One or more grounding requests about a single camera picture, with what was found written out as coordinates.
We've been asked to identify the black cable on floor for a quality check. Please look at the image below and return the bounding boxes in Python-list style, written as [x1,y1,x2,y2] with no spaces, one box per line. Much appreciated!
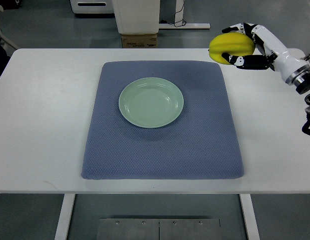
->
[159,0,187,28]

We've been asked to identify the blue textured mat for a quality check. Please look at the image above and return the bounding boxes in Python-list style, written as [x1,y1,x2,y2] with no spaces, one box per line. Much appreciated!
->
[81,60,244,180]

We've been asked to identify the white cabinet with slot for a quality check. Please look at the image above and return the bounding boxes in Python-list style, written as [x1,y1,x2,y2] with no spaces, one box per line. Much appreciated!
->
[69,0,114,17]

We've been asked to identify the white table leg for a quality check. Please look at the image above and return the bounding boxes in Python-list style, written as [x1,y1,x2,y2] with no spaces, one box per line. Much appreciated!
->
[54,193,76,240]
[239,194,260,240]

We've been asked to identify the left white table leg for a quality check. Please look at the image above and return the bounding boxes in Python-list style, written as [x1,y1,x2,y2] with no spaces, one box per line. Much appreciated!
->
[54,193,76,240]

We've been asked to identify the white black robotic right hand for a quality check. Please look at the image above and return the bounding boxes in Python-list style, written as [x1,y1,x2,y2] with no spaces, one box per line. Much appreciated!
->
[222,22,310,94]

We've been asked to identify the white desk leg base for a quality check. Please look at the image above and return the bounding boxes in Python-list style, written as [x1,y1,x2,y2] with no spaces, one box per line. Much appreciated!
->
[159,0,211,30]

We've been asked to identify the right white table leg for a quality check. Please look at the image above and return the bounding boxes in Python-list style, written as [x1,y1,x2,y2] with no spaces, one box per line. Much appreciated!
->
[239,194,260,240]

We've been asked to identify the white bin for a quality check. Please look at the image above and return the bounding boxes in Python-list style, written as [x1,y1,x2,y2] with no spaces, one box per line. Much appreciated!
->
[112,0,160,35]

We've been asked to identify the yellow starfruit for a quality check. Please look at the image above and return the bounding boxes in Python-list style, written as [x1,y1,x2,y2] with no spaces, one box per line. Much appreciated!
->
[209,32,255,65]

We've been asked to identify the black silver robot right arm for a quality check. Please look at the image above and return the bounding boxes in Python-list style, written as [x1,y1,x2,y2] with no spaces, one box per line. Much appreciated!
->
[295,65,310,136]

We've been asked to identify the light green plate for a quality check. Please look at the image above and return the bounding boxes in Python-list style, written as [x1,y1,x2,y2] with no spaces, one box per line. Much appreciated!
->
[118,77,184,129]

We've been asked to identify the white chair frame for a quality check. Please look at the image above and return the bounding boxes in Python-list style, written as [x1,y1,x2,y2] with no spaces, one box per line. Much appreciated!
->
[0,5,19,50]

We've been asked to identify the cardboard box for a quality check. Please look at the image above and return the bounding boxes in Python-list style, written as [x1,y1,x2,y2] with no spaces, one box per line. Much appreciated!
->
[121,33,157,49]

